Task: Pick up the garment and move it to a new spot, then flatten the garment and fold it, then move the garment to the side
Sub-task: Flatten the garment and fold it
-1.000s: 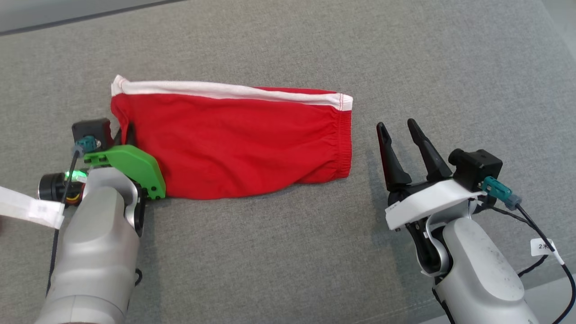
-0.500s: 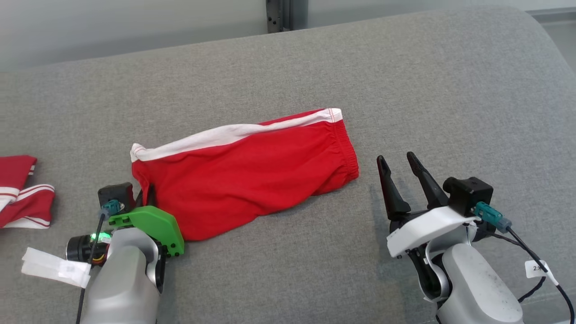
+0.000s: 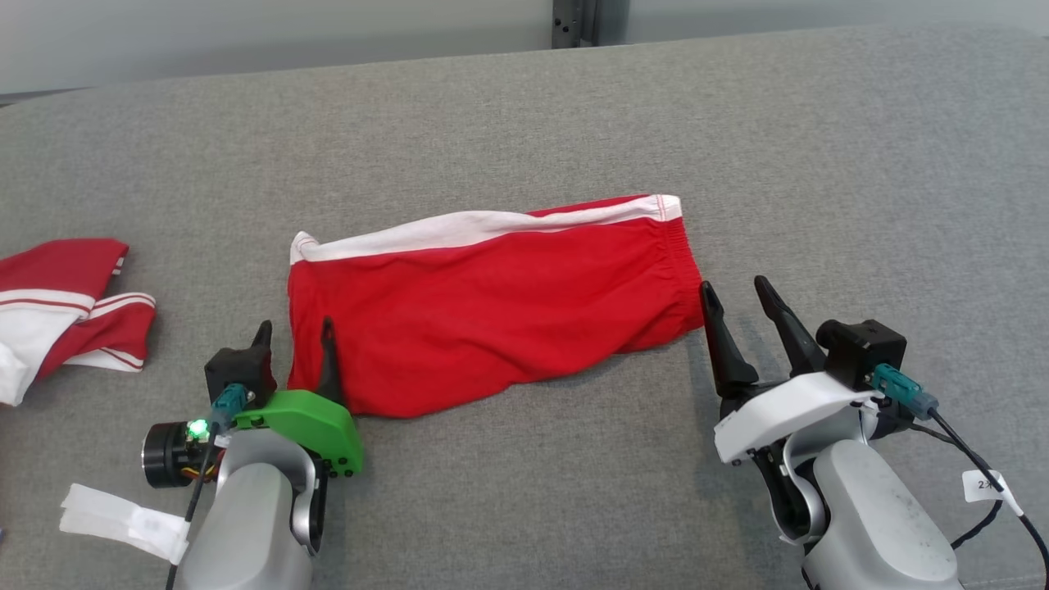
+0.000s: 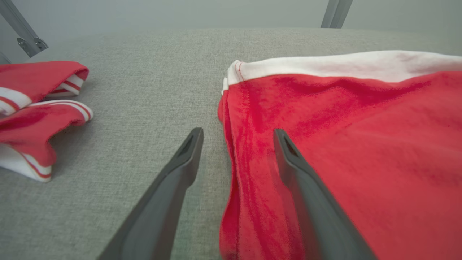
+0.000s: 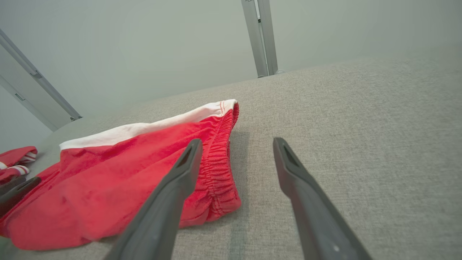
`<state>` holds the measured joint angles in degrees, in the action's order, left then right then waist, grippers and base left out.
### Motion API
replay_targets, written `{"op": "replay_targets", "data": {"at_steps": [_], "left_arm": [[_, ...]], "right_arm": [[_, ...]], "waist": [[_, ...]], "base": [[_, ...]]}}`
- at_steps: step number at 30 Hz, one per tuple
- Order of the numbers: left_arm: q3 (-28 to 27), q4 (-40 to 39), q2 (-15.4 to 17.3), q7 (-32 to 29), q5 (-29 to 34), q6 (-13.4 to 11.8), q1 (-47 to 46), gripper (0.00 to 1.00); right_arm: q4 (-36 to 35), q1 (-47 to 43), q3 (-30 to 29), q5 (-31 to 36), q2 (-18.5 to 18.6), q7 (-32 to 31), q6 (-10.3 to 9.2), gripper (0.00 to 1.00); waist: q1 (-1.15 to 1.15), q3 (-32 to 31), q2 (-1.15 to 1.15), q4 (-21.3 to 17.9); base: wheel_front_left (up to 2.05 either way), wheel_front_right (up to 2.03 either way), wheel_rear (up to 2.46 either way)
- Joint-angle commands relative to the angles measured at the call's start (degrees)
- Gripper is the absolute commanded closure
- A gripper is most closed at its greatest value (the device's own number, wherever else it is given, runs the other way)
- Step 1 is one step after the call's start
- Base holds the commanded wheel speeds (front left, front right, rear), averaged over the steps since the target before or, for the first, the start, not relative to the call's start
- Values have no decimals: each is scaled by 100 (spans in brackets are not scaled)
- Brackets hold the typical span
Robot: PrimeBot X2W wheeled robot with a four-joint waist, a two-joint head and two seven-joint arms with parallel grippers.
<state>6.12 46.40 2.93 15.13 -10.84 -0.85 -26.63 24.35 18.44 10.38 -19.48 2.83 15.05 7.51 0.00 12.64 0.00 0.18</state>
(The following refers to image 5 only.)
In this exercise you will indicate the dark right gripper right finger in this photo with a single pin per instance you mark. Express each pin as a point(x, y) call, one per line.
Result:
point(314, 216)

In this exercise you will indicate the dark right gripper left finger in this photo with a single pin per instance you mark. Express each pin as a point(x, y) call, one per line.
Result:
point(166, 209)

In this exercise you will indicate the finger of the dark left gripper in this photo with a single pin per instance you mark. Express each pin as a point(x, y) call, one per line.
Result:
point(12, 183)
point(18, 195)

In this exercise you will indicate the grey fabric sofa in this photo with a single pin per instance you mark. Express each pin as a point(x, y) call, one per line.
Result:
point(343, 126)

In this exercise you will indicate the red shorts with white panel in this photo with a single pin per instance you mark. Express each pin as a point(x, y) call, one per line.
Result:
point(108, 180)

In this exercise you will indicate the grey metal partition post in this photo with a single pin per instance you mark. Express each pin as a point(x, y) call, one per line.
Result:
point(43, 90)
point(261, 43)

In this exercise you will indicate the red basketball jersey striped trim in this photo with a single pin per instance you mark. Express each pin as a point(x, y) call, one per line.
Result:
point(14, 155)

